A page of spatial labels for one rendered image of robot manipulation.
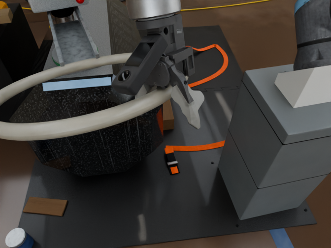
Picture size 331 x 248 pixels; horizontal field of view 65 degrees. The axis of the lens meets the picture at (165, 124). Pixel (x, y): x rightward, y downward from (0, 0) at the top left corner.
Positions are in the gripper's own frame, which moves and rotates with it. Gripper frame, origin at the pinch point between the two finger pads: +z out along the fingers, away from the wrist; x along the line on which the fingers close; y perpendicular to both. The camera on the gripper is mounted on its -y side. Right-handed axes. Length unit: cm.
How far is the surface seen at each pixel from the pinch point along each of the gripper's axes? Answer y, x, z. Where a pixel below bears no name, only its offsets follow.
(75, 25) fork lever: 28, 66, -16
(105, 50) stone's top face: 51, 82, 1
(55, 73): 2.9, 44.3, -6.3
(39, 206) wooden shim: -1, 119, 85
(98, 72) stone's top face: 37, 73, 7
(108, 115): -11.5, 1.7, -7.2
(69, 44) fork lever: 18, 58, -11
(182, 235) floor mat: 41, 41, 106
